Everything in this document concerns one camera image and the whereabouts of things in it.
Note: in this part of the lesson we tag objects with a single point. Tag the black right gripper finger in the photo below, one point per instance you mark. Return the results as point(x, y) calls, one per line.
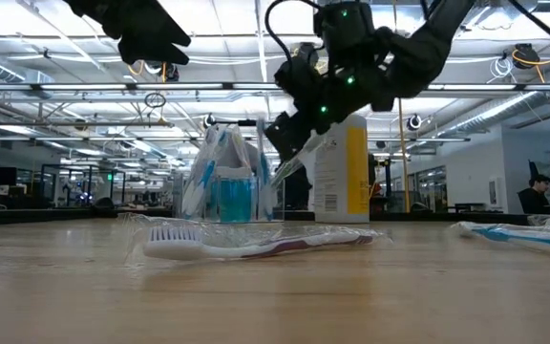
point(289, 136)

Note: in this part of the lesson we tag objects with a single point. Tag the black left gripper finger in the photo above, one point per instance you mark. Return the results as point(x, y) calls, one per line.
point(155, 55)
point(141, 21)

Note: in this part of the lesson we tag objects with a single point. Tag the clear plastic toothbrush holder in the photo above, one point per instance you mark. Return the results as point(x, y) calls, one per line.
point(232, 157)

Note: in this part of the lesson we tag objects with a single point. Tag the blue white toothbrush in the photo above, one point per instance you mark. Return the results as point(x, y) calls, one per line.
point(201, 179)
point(221, 138)
point(518, 236)

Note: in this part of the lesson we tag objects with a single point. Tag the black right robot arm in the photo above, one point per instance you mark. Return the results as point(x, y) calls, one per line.
point(418, 52)

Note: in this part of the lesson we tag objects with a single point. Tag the white yellow wipes canister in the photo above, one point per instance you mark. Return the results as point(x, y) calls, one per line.
point(337, 191)

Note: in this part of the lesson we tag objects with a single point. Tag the purple white wrapped toothbrush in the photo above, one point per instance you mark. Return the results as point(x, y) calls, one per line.
point(256, 248)

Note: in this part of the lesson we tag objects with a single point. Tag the person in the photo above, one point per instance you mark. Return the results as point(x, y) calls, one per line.
point(535, 196)

